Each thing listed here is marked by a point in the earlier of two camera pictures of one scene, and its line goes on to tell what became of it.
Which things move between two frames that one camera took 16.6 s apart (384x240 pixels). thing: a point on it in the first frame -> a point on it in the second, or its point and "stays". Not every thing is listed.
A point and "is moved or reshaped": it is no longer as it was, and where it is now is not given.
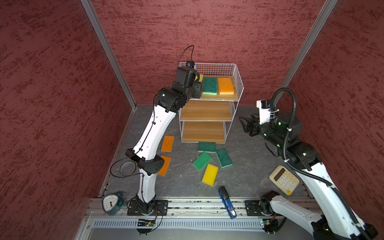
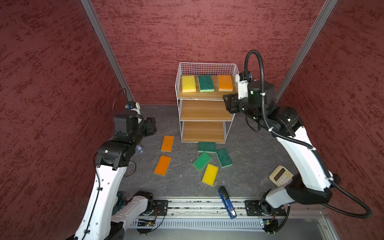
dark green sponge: [210, 86] is moved or reshaped
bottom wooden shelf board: [205, 131] stays
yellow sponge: [201, 77] is moved or reshaped
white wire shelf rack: [204, 120] stays
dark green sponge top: [207, 146] stays
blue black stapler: [227, 202] stays
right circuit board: [270, 225] stays
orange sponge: [225, 85] stays
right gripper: [254, 122] -> [232, 103]
